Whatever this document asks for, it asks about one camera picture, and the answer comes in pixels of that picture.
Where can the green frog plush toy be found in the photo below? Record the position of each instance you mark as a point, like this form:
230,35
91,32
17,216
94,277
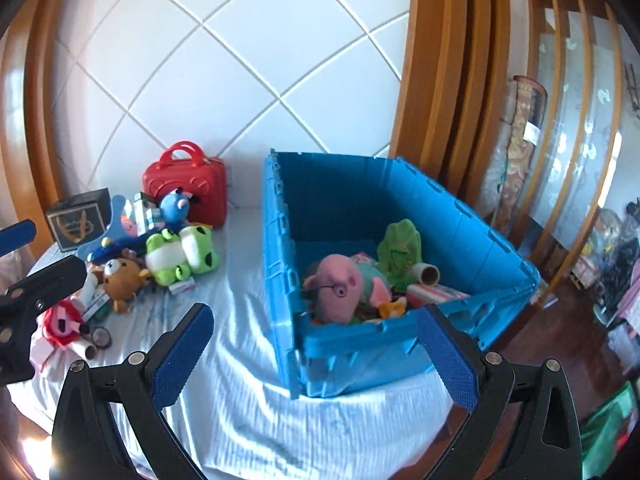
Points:
165,260

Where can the green vegetable plush toy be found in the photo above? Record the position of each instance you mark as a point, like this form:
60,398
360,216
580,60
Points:
400,250

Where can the dark gift box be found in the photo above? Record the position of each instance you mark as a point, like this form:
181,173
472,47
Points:
75,220

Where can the wooden door frame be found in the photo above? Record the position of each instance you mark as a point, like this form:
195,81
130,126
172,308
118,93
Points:
450,60

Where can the yellow orange plush toy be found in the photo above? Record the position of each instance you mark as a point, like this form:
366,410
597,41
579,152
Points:
392,308

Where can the brown tape roll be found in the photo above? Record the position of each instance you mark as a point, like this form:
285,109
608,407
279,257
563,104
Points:
93,337

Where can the brown bear plush toy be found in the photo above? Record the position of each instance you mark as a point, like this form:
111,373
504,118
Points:
122,280

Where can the pile of household clutter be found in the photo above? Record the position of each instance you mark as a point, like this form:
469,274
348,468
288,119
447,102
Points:
620,260

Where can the pig plush in red dress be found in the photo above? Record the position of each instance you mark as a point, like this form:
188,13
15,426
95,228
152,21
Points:
60,322

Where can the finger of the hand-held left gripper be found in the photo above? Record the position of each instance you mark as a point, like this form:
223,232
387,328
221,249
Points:
50,275
17,237

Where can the pink pig plush with glasses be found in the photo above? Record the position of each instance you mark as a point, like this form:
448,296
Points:
332,285

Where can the white and green small box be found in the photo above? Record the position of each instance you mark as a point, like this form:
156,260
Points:
145,212

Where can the dark blue plush toy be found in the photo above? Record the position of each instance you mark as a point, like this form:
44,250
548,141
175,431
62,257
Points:
112,250

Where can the white bottle with orange label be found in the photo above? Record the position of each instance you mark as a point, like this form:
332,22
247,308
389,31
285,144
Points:
90,285

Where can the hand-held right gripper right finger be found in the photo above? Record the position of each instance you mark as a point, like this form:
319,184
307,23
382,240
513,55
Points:
447,355

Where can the white and pink medicine box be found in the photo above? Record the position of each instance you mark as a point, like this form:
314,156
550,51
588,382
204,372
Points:
440,294

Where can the white and red barcode box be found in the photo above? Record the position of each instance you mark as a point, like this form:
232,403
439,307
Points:
182,287

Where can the blue and white box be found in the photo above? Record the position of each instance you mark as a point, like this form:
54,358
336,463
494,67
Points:
100,305

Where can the green bag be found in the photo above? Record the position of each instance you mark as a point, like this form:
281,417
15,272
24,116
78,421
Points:
610,430

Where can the wooden framed glass door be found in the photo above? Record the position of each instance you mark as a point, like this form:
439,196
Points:
575,110

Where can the blue plastic crate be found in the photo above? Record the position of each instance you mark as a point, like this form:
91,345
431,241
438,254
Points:
350,360

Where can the white lint roller refill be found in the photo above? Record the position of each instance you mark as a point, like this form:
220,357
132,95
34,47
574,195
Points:
422,274

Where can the red toy suitcase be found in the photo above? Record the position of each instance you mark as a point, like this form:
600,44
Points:
200,190

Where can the small blue plush toy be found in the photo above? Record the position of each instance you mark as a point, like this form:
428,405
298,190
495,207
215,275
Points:
172,210

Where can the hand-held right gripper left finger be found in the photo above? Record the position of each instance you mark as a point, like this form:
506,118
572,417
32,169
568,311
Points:
182,355

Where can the rolled patterned mat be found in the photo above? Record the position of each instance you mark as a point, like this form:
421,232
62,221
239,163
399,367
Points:
520,160

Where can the white paper roll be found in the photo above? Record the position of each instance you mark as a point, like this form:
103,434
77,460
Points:
80,347

